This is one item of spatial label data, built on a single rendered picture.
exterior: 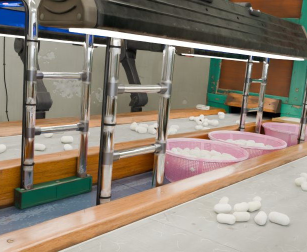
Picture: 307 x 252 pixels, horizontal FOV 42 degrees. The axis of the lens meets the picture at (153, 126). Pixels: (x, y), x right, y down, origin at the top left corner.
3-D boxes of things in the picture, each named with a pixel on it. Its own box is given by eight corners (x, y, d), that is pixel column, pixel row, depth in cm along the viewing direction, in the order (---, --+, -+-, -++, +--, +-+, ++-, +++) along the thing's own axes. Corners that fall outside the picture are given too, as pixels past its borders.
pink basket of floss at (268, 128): (271, 154, 158) (274, 131, 157) (252, 140, 185) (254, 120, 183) (335, 159, 160) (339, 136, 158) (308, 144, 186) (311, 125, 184)
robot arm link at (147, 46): (171, 41, 201) (129, 38, 221) (159, 39, 195) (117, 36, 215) (168, 65, 203) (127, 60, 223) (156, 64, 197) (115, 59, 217)
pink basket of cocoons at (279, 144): (197, 167, 130) (201, 139, 129) (212, 151, 155) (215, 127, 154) (282, 181, 122) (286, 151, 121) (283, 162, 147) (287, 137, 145)
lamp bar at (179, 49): (173, 53, 149) (175, 33, 148) (249, 61, 197) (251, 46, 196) (191, 54, 144) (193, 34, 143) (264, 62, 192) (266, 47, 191)
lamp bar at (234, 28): (33, 25, 41) (36, -49, 39) (278, 58, 88) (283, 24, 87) (84, 26, 36) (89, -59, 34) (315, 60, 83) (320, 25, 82)
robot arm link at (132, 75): (149, 102, 213) (132, 47, 218) (140, 102, 208) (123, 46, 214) (141, 106, 217) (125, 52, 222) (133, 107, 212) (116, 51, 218)
